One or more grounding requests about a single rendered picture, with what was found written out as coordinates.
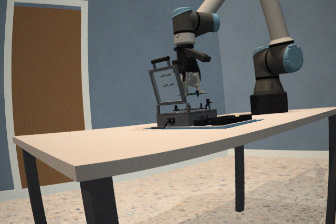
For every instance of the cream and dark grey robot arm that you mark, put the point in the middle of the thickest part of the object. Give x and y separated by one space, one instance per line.
281 56

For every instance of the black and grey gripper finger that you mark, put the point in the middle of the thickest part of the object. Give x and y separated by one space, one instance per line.
185 77
195 79

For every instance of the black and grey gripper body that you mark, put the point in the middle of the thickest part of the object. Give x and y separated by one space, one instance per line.
190 62

